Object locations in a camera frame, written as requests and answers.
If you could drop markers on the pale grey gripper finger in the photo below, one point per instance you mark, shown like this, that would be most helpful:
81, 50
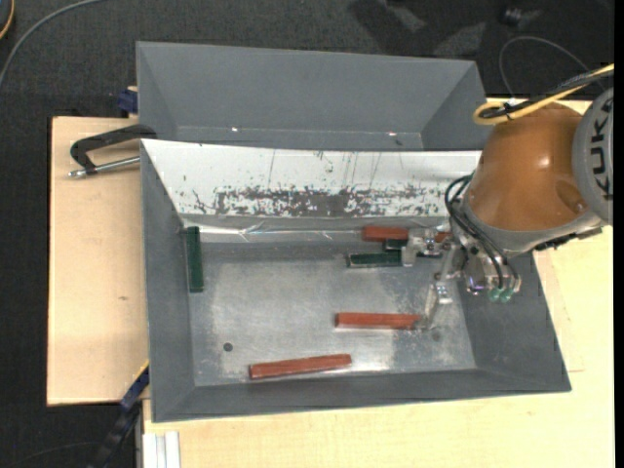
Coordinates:
414, 249
439, 305

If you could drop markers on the red-brown flat block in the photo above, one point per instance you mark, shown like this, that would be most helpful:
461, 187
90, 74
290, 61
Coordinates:
300, 366
375, 321
385, 234

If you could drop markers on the dark green flat block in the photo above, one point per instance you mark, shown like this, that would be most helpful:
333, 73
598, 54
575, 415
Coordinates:
195, 259
373, 260

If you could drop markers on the grey metal bin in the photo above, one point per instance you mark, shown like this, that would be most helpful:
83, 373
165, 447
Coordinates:
302, 305

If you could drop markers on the pale wood board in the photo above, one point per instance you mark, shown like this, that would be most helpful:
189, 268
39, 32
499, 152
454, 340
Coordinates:
95, 261

